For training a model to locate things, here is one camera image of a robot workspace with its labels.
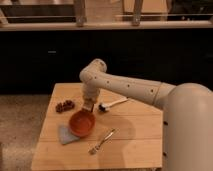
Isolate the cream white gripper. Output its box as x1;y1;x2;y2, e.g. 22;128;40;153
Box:
82;84;99;112

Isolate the red bowl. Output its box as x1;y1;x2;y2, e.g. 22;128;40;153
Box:
68;110;95;137

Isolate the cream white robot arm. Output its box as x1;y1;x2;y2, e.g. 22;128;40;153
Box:
79;59;213;171

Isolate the brown grape bunch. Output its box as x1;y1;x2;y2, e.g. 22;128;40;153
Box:
55;100;75;113

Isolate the silver metal fork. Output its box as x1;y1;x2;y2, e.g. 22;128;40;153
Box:
88;129;116;155

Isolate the grey blue cloth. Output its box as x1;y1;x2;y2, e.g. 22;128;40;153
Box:
58;125;79;145

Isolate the wooden railing shelf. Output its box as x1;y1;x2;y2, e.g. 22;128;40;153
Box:
0;0;213;31

